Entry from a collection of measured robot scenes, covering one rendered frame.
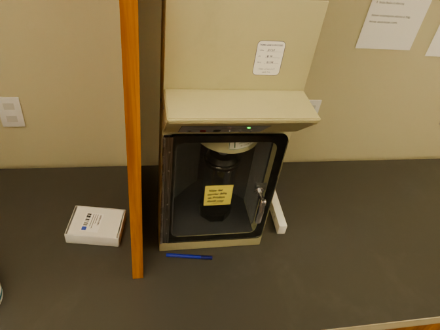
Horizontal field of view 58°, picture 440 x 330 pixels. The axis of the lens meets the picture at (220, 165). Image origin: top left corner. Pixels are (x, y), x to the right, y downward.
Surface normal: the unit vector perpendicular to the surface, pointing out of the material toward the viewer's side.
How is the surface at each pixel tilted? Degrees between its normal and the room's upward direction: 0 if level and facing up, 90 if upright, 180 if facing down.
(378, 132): 90
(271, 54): 90
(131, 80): 90
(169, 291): 0
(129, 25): 90
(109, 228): 0
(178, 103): 0
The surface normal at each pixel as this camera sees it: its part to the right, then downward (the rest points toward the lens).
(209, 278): 0.11, -0.75
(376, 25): 0.17, 0.66
